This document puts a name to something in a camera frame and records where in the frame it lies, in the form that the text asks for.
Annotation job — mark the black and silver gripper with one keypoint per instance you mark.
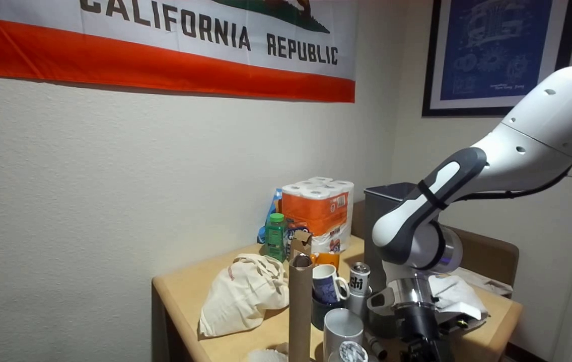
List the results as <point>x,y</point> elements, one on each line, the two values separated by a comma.
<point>402,313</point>

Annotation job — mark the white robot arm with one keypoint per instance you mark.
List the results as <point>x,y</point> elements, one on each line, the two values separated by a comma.
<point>527,151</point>

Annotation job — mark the white crumpled cloth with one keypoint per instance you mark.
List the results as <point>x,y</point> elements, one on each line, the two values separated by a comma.
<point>455,297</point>

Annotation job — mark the small patterned cup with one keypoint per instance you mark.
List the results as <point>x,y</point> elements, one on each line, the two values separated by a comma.
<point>358,288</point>

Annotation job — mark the white mug front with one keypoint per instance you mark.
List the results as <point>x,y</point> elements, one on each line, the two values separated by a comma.
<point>341,326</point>

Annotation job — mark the blue and white mug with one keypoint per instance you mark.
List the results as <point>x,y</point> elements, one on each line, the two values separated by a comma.
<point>327,285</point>

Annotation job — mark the tall cardboard tube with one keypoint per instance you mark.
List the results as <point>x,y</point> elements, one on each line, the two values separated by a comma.
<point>300,298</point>

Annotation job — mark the grey plastic trash bin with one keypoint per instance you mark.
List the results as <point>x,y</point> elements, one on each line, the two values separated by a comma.
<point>377,202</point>

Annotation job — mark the orange paper towel pack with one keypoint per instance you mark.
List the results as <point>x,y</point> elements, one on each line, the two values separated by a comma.
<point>322,206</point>

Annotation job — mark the green bottle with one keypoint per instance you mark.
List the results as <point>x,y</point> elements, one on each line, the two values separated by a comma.
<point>273,234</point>

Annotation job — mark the beige cloth bag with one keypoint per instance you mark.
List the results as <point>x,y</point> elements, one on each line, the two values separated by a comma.
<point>241,294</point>

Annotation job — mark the blue plastic bag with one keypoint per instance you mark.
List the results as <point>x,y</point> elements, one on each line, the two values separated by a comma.
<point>272,209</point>

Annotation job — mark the framed blue blueprint poster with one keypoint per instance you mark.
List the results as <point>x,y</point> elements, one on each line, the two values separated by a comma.
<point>485,56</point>

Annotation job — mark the California Republic flag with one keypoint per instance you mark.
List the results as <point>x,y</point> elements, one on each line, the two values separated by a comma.
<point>255,50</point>

